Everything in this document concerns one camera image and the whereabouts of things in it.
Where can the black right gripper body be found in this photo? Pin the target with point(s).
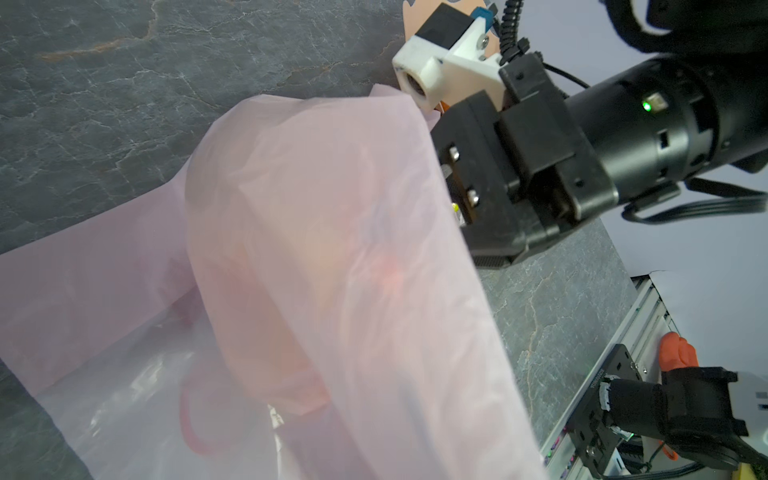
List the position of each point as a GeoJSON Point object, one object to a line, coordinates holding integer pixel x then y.
{"type": "Point", "coordinates": [523, 174]}

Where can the pink plastic bag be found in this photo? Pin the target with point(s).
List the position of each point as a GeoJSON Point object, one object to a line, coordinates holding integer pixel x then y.
{"type": "Point", "coordinates": [296, 303]}

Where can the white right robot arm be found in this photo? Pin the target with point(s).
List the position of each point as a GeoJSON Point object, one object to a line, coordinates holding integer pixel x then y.
{"type": "Point", "coordinates": [698, 103]}

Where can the beige scalloped fruit bowl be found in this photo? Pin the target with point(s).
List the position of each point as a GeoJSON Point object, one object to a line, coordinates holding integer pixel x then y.
{"type": "Point", "coordinates": [445, 22]}

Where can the orange rubber glove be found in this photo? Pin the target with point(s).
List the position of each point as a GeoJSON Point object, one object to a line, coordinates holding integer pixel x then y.
{"type": "Point", "coordinates": [675, 352]}

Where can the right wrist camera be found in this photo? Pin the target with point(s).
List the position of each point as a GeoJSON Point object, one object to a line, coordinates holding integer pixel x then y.
{"type": "Point", "coordinates": [437, 78]}

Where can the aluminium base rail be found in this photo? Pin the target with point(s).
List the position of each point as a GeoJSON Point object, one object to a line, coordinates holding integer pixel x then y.
{"type": "Point", "coordinates": [594, 437]}

